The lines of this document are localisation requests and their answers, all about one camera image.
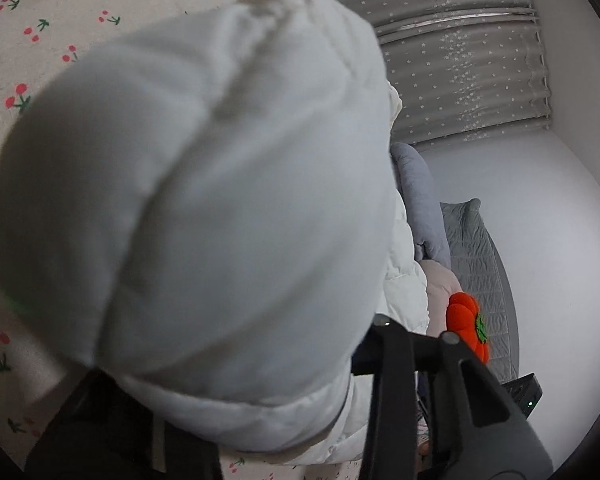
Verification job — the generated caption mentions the pink plush cushion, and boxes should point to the pink plush cushion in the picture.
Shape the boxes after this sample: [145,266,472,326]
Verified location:
[420,259,462,337]

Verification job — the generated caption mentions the white hooded puffer jacket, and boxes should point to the white hooded puffer jacket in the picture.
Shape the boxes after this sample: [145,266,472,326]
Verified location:
[0,0,431,467]

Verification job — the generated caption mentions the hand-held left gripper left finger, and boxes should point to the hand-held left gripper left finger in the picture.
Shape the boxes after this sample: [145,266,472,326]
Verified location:
[25,367,222,480]

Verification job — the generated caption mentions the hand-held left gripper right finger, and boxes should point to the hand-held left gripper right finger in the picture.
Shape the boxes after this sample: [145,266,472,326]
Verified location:
[351,312,554,480]

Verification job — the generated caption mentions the orange pumpkin plush toy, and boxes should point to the orange pumpkin plush toy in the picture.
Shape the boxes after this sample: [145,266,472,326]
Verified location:
[445,291,492,364]

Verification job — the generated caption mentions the cherry print blanket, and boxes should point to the cherry print blanket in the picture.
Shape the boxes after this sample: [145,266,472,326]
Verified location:
[0,0,371,480]

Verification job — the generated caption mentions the grey quilted pillow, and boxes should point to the grey quilted pillow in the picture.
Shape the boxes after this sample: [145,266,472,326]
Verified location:
[439,198,520,382]

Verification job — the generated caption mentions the grey star print curtain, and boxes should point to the grey star print curtain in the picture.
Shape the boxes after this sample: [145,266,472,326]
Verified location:
[307,0,553,148]

